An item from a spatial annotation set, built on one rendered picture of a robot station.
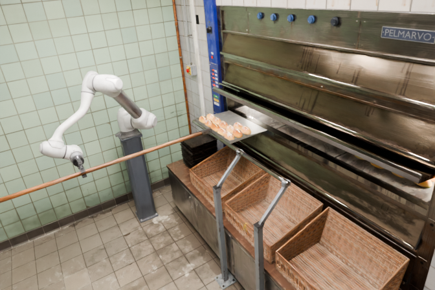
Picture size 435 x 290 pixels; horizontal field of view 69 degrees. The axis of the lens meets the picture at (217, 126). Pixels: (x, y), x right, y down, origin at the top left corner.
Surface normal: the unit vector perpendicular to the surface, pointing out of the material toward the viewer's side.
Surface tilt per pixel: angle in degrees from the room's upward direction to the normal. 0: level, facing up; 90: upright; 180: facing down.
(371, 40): 91
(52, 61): 90
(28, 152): 90
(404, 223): 70
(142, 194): 90
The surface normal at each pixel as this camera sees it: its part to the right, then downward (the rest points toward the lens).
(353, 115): -0.82, -0.04
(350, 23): -0.85, 0.28
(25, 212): 0.52, 0.33
